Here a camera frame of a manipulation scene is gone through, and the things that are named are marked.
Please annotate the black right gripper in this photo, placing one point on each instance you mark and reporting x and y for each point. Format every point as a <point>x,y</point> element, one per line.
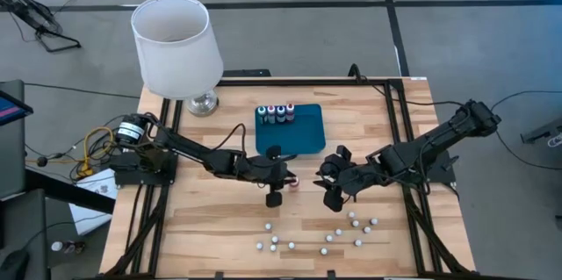
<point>355,177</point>

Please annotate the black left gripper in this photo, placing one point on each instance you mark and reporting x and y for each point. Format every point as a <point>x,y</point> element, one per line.
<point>263,170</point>

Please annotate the red food coloring bottle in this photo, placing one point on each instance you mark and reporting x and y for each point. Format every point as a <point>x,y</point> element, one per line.
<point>294,182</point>

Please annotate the black Chefmaster food coloring bottle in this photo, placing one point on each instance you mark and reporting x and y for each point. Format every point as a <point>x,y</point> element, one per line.
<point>281,114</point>

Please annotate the magenta food coloring bottle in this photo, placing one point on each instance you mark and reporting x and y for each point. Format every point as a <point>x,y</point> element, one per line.
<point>290,113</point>

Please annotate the pink food coloring bottle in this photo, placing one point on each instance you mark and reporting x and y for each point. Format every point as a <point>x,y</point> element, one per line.
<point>271,114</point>

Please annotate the green food coloring bottle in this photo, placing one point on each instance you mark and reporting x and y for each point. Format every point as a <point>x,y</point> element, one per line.
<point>262,115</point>

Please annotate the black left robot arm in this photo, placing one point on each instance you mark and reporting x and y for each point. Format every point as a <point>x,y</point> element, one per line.
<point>197,152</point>

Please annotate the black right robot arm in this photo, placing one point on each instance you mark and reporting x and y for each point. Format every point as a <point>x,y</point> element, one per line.
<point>439,135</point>

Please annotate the blue plastic tray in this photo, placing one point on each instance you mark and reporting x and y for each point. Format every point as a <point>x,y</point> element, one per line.
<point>303,137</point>

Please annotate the dark dropper bottle white label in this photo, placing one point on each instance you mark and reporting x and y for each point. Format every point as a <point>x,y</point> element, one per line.
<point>291,245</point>

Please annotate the black power box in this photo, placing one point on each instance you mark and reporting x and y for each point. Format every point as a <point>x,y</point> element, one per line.
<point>246,73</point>

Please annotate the white shade silver table lamp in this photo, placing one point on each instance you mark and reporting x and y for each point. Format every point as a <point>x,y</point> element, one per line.
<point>175,52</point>

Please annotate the white paper sheet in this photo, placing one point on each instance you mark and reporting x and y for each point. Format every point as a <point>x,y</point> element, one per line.
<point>88,223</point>

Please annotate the black device white logo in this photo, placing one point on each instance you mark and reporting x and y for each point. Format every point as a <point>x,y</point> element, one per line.
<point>542,133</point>

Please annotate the brown bottle white cap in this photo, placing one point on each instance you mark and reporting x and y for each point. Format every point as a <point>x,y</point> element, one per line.
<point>57,246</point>

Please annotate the laptop with pink screen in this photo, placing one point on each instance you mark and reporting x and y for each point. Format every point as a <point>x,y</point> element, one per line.
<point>11,111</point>

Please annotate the black floor stand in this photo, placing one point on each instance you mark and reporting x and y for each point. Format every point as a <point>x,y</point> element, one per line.
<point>24,5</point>

